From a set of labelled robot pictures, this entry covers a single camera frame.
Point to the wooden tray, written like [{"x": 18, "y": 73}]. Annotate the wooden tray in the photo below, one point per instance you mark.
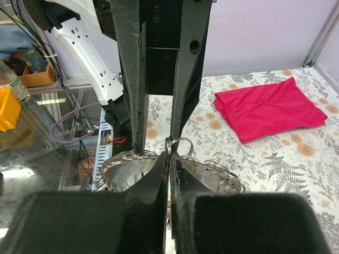
[{"x": 38, "y": 79}]

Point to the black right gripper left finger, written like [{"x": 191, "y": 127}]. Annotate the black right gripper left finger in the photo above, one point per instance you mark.
[{"x": 132, "y": 221}]

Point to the white slotted cable duct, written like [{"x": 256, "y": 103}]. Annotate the white slotted cable duct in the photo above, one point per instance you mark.
[{"x": 103, "y": 151}]

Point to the clear plastic bottle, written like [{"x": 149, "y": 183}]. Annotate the clear plastic bottle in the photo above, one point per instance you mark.
[{"x": 9, "y": 79}]

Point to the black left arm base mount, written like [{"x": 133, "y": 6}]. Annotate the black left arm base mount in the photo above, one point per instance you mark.
[{"x": 122, "y": 139}]

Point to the orange plastic box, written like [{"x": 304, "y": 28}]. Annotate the orange plastic box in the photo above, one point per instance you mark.
[{"x": 10, "y": 110}]

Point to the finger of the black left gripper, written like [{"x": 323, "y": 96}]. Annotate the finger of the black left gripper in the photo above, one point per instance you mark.
[
  {"x": 189, "y": 63},
  {"x": 130, "y": 32}
]

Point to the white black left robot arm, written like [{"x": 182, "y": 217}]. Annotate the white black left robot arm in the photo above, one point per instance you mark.
[{"x": 64, "y": 20}]

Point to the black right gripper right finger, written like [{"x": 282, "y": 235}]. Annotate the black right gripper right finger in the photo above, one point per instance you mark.
[{"x": 207, "y": 222}]

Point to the red folded cloth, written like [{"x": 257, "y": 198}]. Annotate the red folded cloth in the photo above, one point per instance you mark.
[{"x": 262, "y": 110}]

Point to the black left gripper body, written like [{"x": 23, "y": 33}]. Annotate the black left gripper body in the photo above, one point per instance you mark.
[{"x": 163, "y": 27}]

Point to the floral table mat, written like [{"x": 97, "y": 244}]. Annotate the floral table mat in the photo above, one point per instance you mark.
[{"x": 303, "y": 161}]

